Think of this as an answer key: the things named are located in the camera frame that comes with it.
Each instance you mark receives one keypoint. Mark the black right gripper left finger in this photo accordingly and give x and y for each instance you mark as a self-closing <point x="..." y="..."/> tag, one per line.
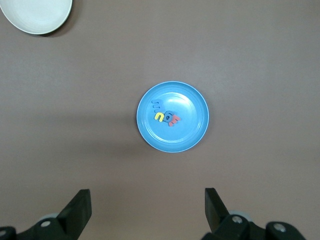
<point x="62" y="225"/>

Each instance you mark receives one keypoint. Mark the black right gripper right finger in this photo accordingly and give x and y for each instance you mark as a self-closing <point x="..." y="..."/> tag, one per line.
<point x="237" y="230"/>

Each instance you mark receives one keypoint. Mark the red lowercase letter m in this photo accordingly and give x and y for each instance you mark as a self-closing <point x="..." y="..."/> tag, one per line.
<point x="175" y="121"/>

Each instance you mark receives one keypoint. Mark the blue lowercase letter g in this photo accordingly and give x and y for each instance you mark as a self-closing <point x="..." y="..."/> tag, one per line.
<point x="167" y="117"/>

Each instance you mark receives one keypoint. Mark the yellow lowercase letter u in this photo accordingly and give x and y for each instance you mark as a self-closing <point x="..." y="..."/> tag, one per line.
<point x="157" y="116"/>

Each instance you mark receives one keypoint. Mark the periwinkle lowercase letter m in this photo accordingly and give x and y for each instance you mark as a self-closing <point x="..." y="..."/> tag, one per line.
<point x="160" y="106"/>

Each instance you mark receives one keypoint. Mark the blue plate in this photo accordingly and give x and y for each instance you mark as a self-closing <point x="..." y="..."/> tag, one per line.
<point x="185" y="135"/>

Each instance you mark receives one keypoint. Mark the beige plate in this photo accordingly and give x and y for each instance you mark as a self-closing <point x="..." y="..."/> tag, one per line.
<point x="35" y="12"/>

